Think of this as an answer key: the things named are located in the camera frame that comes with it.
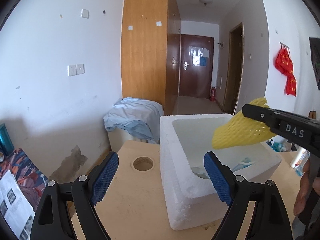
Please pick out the light blue bedsheet pile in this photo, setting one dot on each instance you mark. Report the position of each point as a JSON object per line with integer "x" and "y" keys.
{"x": 138, "y": 117}

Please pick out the person's right hand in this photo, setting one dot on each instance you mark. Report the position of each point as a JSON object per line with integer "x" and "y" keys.
{"x": 304, "y": 187}

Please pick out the white styrofoam box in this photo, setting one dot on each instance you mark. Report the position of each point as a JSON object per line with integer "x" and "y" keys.
{"x": 190, "y": 196}

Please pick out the red fire extinguisher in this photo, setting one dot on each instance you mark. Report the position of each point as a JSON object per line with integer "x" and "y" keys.
{"x": 212, "y": 94}

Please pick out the red hanging banners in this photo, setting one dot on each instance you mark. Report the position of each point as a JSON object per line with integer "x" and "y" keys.
{"x": 284, "y": 64}

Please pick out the dark brown entry door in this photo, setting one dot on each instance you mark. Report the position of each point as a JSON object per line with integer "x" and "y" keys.
{"x": 197, "y": 54}

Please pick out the black camera phone mount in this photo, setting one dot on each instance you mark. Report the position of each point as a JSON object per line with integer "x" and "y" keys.
{"x": 315, "y": 58}

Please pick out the printed paper sheet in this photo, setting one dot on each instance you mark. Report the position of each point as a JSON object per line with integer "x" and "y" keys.
{"x": 15, "y": 208}

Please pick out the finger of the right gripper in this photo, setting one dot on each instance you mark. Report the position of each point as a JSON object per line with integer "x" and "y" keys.
{"x": 269, "y": 116}

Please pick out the blue spray bottle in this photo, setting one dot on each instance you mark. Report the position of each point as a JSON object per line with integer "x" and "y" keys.
{"x": 300, "y": 160}

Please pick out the wooden wardrobe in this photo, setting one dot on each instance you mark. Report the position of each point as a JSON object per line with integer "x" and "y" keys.
{"x": 150, "y": 51}

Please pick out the double wall socket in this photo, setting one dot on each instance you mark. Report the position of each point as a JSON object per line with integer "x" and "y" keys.
{"x": 75, "y": 69}

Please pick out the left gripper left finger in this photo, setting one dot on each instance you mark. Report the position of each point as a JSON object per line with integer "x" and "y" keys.
{"x": 52, "y": 219}

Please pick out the yellow foam fruit net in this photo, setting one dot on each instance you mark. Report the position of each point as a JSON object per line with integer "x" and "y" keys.
{"x": 240, "y": 131}

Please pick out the colourful patterned cloth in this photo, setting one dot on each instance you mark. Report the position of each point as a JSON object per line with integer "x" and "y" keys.
{"x": 30, "y": 179}

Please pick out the blue single face mask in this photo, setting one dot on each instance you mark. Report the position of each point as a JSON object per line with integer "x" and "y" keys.
{"x": 246, "y": 162}

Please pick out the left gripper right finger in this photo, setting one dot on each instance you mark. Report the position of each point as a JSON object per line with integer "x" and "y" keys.
{"x": 270, "y": 219}

